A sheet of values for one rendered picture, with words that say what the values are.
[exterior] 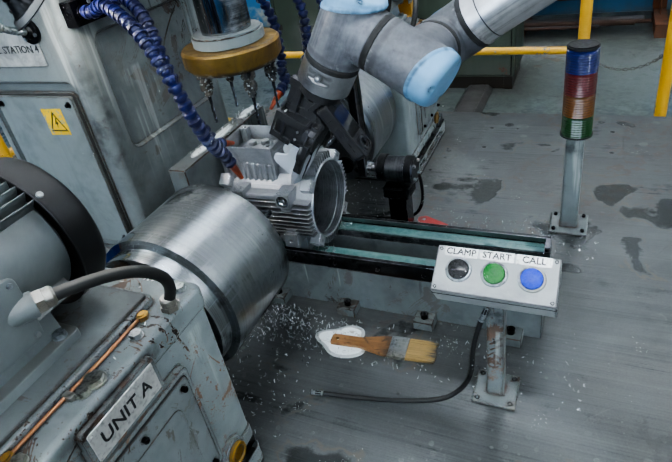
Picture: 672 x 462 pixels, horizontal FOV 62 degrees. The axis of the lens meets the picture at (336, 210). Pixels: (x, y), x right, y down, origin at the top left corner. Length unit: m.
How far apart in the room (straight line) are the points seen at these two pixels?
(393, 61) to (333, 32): 0.10
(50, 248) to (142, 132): 0.55
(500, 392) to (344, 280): 0.37
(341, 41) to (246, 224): 0.31
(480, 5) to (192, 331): 0.61
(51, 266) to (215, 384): 0.28
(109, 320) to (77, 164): 0.54
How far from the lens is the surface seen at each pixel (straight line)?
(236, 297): 0.84
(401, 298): 1.12
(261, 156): 1.08
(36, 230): 0.66
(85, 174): 1.19
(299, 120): 0.95
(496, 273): 0.81
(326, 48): 0.86
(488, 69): 4.25
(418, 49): 0.82
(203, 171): 1.10
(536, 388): 1.03
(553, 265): 0.82
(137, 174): 1.15
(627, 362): 1.09
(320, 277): 1.16
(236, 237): 0.87
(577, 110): 1.22
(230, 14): 1.02
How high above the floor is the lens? 1.58
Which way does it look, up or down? 32 degrees down
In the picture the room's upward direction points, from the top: 10 degrees counter-clockwise
